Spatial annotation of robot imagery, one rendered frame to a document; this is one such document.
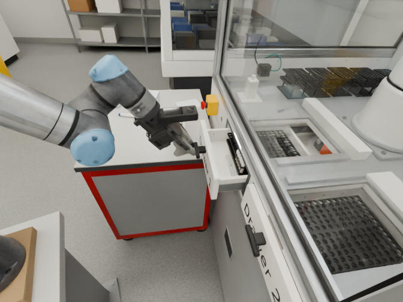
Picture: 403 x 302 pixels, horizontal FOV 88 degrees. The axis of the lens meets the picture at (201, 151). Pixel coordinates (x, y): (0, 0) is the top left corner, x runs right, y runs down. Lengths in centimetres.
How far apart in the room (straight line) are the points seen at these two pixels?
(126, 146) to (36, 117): 58
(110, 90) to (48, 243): 48
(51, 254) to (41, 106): 46
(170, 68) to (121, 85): 89
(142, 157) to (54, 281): 47
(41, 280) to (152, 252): 85
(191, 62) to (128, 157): 76
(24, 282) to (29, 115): 43
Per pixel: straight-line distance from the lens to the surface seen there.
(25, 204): 202
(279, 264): 51
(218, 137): 83
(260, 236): 54
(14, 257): 72
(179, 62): 139
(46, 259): 76
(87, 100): 54
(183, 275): 143
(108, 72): 52
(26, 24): 550
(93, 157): 44
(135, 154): 91
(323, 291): 45
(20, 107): 42
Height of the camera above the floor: 138
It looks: 43 degrees down
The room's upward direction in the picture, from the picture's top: 4 degrees clockwise
